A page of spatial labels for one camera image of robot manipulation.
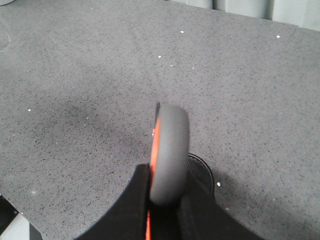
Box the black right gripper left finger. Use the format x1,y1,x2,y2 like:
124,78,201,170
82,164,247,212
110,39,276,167
77,164,150,240

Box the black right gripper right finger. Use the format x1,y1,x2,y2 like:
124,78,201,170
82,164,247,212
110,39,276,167
174,154,266,240

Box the white pleated curtain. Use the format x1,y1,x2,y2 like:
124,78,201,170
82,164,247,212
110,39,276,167
178,0,320,31

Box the grey orange handled scissors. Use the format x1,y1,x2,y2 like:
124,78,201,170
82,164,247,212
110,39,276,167
145,101,190,240

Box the black mesh pen bucket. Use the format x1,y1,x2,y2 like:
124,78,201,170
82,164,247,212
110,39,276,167
188,153,215,199

